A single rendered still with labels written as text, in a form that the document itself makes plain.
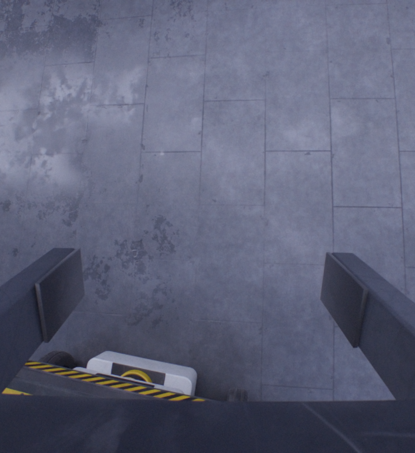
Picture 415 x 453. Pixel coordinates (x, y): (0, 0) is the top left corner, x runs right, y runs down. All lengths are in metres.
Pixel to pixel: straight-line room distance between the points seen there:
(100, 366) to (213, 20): 1.07
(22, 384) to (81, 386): 0.12
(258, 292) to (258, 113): 0.52
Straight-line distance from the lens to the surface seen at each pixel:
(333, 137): 0.99
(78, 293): 0.17
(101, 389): 0.66
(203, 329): 0.91
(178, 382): 0.81
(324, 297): 0.17
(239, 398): 0.81
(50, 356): 0.94
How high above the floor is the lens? 0.88
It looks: 79 degrees down
